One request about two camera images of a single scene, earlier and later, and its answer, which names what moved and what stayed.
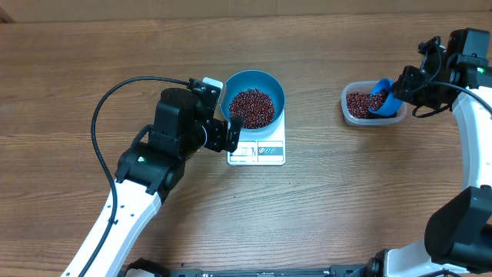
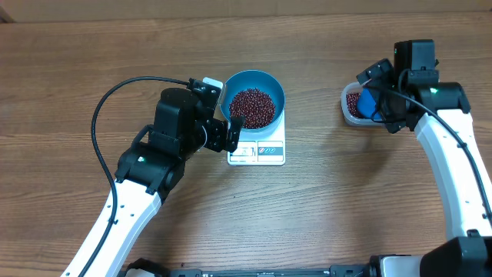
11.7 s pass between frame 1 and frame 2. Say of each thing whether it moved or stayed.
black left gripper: stayed
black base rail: stayed
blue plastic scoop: moved
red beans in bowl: stayed
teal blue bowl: stayed
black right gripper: moved
